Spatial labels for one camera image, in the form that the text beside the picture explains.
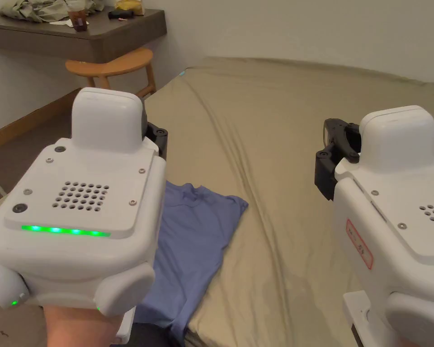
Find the person's legs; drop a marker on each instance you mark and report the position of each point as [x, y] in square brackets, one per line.
[152, 336]

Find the bed with beige sheet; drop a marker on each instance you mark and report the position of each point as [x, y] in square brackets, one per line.
[275, 144]

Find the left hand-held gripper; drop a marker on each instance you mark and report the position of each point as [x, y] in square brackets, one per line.
[94, 202]

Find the dark wall-mounted desk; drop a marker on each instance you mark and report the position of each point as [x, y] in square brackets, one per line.
[76, 34]

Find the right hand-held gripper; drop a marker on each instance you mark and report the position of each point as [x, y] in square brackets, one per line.
[394, 202]

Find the person's right hand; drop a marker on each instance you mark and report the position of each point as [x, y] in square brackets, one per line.
[423, 342]

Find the person's left hand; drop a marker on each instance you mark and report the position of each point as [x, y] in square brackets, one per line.
[83, 329]

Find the blue shirt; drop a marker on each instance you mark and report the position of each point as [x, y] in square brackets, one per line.
[191, 245]

